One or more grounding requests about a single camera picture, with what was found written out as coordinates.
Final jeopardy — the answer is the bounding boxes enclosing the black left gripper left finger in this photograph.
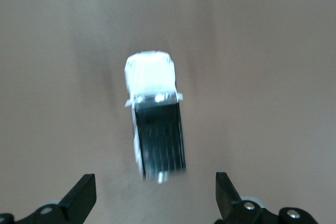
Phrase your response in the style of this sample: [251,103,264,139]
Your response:
[15,173,97,224]

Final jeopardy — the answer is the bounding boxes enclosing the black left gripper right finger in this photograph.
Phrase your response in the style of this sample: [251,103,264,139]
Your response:
[215,172,266,224]

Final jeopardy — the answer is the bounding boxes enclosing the white jeep toy black roof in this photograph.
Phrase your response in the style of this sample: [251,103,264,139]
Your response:
[123,50,187,185]

